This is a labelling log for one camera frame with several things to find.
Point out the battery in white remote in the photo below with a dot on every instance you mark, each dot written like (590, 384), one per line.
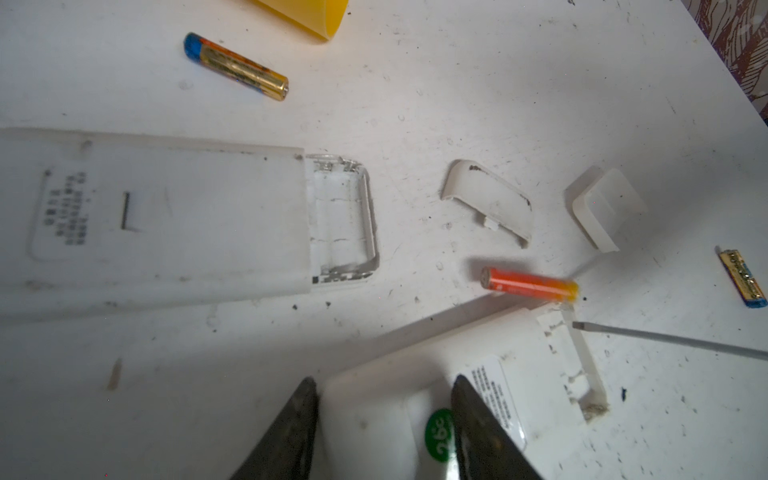
(529, 285)

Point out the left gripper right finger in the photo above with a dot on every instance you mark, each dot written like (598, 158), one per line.
(483, 448)

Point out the orange black screwdriver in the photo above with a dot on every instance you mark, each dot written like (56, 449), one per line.
(672, 339)

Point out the white battery cover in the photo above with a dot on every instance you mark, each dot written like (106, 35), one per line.
(499, 203)
(604, 200)

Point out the grey white remote control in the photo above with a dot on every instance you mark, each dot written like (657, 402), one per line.
(97, 223)

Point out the colourful AAA battery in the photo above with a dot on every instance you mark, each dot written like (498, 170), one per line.
(236, 67)

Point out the yellow plastic goblet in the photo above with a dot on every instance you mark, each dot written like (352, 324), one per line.
(322, 17)

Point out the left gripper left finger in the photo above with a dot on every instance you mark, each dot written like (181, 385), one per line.
(285, 451)

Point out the gold blue AAA battery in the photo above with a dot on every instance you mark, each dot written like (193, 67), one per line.
(747, 286)

